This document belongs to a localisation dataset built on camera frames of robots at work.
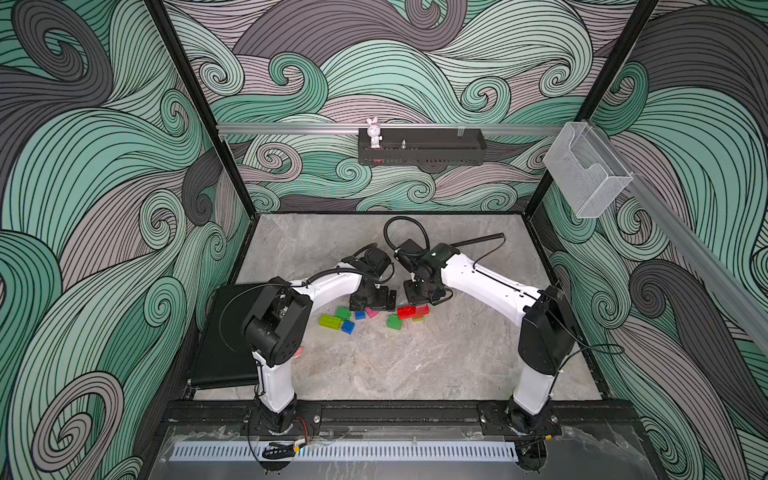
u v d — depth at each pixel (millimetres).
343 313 899
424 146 946
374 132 892
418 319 900
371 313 925
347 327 876
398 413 755
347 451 697
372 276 688
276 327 482
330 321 886
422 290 708
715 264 560
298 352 833
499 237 564
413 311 858
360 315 903
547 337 474
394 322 893
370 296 779
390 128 914
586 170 785
